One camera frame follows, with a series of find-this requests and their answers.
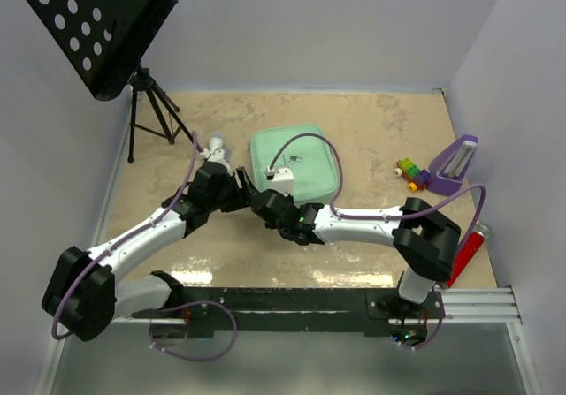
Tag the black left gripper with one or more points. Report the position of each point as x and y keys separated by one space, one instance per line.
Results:
x=241 y=195

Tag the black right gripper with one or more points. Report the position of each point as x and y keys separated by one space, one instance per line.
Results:
x=285 y=198

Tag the mint green medicine case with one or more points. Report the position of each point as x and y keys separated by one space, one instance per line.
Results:
x=300 y=148

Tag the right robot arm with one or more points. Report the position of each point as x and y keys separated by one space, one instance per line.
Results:
x=428 y=242

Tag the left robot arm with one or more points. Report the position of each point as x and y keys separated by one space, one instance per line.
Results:
x=87 y=289

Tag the white plastic tube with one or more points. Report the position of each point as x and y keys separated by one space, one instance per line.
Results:
x=216 y=143

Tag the colourful toy car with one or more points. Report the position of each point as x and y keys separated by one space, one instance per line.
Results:
x=417 y=179

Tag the purple metronome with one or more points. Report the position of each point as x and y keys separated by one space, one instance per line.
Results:
x=449 y=167

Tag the red silver flashlight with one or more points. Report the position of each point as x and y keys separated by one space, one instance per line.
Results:
x=473 y=243

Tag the black music stand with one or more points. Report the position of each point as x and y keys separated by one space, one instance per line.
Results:
x=105 y=40

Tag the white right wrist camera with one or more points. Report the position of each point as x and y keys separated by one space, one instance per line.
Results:
x=281 y=179

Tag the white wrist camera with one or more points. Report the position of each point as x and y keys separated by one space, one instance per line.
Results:
x=281 y=179
x=220 y=155

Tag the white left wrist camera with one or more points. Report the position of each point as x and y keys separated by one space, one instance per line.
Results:
x=220 y=155

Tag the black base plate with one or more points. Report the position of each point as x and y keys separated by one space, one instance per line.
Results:
x=403 y=331

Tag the aluminium rail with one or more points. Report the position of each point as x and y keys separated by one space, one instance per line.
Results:
x=482 y=304

